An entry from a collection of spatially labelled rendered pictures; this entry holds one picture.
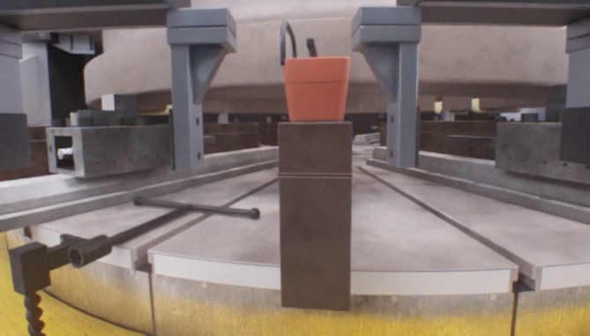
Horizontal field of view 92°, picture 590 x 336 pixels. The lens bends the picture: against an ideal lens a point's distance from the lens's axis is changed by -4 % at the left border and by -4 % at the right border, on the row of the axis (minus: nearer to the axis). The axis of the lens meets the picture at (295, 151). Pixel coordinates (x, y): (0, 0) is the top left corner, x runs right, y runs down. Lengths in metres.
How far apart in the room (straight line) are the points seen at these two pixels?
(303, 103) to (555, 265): 0.80
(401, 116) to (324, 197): 0.40
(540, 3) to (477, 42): 1.28
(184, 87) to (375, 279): 0.74
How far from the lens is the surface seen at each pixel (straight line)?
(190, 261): 0.95
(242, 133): 3.03
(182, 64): 0.21
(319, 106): 0.61
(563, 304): 1.19
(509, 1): 0.24
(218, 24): 0.21
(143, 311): 1.19
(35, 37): 4.61
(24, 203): 1.55
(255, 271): 0.88
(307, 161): 0.57
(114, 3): 0.22
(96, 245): 1.05
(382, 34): 0.21
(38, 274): 1.21
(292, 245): 0.62
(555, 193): 1.62
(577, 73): 0.29
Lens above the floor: 0.69
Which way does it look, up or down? 6 degrees down
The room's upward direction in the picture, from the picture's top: 1 degrees counter-clockwise
